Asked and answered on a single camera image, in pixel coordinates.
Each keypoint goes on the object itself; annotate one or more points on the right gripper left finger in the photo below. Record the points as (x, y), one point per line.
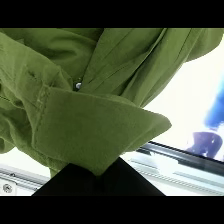
(71, 183)

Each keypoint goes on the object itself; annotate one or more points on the silver frame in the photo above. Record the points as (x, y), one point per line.
(186, 180)

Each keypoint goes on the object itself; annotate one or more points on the green long-sleeved shirt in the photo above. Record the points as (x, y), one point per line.
(100, 100)

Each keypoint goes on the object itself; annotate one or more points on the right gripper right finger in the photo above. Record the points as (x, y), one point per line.
(128, 181)

